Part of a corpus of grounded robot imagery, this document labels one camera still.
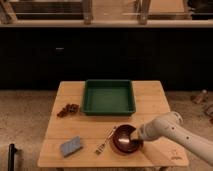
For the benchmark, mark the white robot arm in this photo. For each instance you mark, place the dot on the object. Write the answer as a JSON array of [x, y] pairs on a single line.
[[169, 125]]

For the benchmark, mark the dark maroon bowl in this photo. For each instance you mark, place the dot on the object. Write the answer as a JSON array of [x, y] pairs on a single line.
[[124, 129]]

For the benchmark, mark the green plastic tray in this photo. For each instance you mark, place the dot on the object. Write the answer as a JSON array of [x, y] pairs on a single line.
[[108, 98]]

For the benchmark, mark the wooden table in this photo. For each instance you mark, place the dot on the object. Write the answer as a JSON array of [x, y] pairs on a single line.
[[150, 102]]

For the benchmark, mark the wooden shelf frame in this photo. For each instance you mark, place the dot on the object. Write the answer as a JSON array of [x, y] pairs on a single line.
[[107, 13]]

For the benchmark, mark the metal fork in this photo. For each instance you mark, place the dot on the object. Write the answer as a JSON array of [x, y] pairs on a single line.
[[101, 147]]

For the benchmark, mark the orange bowl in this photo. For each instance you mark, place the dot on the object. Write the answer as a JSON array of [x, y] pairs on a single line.
[[124, 144]]

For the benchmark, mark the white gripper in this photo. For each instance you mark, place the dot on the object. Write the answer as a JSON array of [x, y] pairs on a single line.
[[145, 132]]

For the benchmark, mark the black post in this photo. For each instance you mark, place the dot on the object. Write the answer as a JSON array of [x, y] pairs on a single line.
[[11, 153]]

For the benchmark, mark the blue sponge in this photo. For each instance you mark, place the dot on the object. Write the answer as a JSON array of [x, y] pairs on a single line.
[[71, 146]]

